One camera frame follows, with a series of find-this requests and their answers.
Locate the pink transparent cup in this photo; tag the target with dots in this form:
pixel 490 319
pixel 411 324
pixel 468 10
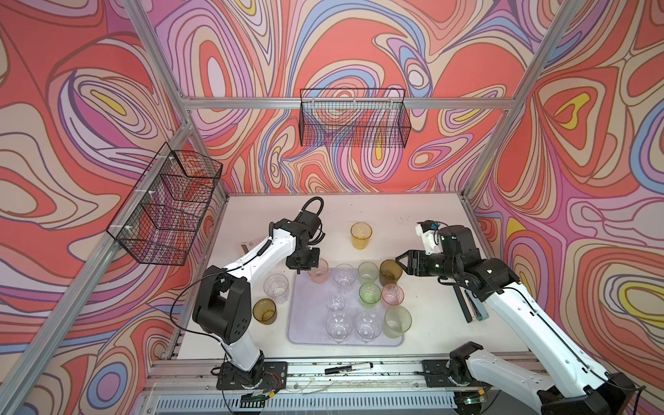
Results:
pixel 392 295

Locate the pale green frosted large cup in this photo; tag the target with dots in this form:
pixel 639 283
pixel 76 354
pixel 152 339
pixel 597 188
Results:
pixel 397 321

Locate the yellow transparent cup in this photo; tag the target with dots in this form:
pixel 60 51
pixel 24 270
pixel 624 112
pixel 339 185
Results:
pixel 361 233

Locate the lavender plastic tray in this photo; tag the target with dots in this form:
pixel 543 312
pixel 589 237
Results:
pixel 308 312

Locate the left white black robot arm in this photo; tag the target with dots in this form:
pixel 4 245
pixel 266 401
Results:
pixel 223 307

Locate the stapler black cream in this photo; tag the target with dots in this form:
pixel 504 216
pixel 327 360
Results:
pixel 472 308

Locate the black wire basket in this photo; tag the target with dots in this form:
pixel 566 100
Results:
pixel 173 195
pixel 358 117

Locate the small clear cup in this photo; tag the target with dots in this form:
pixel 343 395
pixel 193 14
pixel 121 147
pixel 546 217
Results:
pixel 336 302

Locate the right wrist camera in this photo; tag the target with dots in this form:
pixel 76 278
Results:
pixel 428 231

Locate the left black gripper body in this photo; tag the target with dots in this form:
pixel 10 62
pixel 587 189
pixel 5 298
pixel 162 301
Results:
pixel 309 259

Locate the peach transparent cup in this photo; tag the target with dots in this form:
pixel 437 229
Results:
pixel 319 274

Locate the black wire basket left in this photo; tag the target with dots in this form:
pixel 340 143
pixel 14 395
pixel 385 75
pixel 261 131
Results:
pixel 173 195

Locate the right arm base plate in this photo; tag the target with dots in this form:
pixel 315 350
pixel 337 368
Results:
pixel 449 373

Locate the dark olive textured cup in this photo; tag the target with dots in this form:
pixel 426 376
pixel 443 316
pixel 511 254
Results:
pixel 390 272

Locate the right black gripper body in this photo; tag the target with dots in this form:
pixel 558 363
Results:
pixel 434 264

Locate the pink patterned card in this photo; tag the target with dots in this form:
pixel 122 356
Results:
pixel 248 246

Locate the black wire basket back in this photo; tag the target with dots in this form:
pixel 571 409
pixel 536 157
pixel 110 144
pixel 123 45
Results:
pixel 358 117

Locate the bright green cup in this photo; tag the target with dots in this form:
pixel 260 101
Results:
pixel 370 295

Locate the dark amber cup left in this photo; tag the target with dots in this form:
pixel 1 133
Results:
pixel 265 311

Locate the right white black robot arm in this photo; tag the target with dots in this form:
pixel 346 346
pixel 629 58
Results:
pixel 574 382

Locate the black white marker pen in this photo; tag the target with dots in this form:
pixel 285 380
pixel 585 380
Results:
pixel 348 368

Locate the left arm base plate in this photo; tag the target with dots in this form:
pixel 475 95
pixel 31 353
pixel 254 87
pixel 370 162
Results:
pixel 266 376

